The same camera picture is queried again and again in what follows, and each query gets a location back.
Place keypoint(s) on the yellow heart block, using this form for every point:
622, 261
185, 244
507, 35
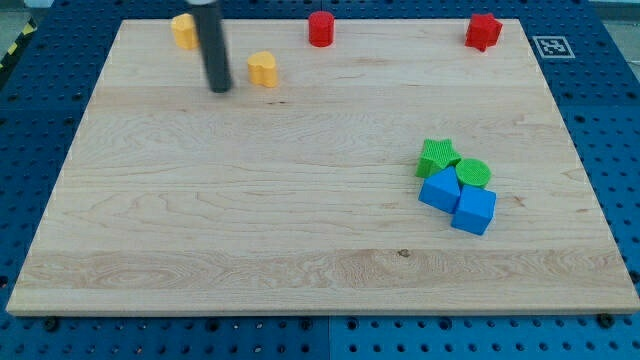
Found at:
262, 69

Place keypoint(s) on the black white fiducial marker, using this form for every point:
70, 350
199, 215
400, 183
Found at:
553, 47

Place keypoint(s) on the red star block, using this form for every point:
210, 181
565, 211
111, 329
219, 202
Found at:
483, 31

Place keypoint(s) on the red cylinder block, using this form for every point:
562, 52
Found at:
321, 28

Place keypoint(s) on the blue cube block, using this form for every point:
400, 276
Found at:
475, 210

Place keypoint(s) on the blue triangle block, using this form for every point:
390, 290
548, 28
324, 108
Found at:
441, 190

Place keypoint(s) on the green cylinder block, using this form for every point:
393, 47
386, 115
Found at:
473, 172

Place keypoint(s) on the wooden board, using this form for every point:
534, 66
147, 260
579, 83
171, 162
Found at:
302, 199

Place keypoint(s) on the yellow hexagon block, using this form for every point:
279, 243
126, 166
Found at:
184, 31

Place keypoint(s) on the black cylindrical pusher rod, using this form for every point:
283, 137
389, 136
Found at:
209, 26

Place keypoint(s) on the green star block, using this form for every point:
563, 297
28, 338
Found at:
436, 156

